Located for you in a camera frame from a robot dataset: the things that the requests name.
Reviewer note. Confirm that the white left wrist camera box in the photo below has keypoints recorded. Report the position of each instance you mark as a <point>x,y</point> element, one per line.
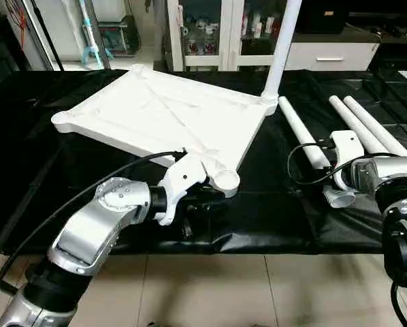
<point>180,184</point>

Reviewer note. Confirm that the white drawer unit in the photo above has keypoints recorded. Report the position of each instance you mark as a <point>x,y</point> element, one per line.
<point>333,56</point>

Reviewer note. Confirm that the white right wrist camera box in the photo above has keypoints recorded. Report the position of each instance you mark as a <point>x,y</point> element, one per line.
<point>348,150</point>

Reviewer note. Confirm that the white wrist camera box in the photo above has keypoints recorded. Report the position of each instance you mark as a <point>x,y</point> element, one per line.
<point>180,184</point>
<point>348,150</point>

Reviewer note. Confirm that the white plastic table leg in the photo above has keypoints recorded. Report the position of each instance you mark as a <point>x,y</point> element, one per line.
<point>280,48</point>
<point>356,122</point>
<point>384,133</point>
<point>302,133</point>

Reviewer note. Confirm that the black work mat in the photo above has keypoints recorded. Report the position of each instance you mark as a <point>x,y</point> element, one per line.
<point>40,177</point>

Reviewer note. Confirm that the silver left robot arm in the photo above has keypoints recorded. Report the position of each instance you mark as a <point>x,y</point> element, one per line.
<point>94,231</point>

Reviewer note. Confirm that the white glass door cabinet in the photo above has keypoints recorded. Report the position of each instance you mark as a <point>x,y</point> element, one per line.
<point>217,34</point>

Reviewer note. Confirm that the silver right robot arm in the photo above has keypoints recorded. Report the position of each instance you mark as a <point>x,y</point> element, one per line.
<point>391,191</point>

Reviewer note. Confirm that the white plastic table top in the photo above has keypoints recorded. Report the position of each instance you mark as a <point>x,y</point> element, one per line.
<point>169,116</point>

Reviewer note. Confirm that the blue frame trolley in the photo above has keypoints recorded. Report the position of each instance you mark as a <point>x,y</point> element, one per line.
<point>101,37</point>

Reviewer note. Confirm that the white drawer cabinet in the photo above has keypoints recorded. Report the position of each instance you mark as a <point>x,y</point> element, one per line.
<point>394,41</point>

